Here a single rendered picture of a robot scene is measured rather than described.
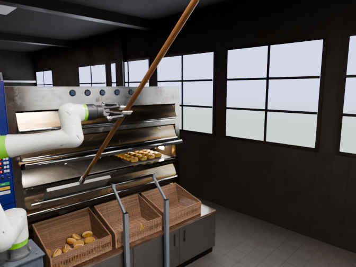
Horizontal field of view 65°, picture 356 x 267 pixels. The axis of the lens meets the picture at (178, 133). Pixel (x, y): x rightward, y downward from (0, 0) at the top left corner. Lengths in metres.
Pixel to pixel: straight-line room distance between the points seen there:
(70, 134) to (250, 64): 3.45
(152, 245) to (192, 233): 0.58
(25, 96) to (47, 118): 0.27
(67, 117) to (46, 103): 1.31
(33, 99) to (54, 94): 0.19
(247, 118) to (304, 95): 0.94
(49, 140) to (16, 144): 0.15
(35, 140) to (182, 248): 2.32
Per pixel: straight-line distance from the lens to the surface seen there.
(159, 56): 1.47
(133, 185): 3.38
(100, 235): 3.06
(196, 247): 3.62
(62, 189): 2.52
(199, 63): 5.14
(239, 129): 4.66
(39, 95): 2.84
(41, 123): 2.84
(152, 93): 3.38
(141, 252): 3.08
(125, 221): 2.74
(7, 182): 2.85
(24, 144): 1.60
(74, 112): 1.55
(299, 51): 4.23
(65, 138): 1.55
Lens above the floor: 2.08
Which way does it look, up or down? 9 degrees down
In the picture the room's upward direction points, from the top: straight up
